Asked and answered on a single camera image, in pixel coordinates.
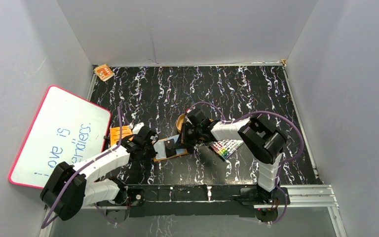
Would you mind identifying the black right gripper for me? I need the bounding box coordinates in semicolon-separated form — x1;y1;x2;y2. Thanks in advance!
174;123;202;150

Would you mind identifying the yellow oval tray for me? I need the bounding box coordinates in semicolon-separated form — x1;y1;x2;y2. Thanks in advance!
176;114;187;133

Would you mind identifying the orange leather card holder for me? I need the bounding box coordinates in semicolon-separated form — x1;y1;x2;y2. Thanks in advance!
153;135;188;162

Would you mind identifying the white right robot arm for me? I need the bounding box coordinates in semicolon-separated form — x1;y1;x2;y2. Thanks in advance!
173;109;287;204

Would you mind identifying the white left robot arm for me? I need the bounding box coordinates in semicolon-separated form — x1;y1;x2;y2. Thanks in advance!
39;123;157;221

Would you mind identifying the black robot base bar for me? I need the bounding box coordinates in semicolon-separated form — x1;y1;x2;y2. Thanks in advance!
97;184;291;222

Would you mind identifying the small orange card box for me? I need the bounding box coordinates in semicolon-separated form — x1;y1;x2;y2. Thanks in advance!
94;64;114;81

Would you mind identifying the orange Huckleberry Finn book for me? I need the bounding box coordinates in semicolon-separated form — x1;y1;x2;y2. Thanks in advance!
109;125;133;146

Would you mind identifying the pack of coloured markers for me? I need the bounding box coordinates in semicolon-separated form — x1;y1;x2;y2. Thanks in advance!
209;139;244;160

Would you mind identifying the pink framed whiteboard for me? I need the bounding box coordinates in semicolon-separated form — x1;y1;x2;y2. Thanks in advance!
8;85;111;189

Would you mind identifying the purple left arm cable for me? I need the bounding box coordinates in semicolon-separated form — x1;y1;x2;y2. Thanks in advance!
40;106;131;230

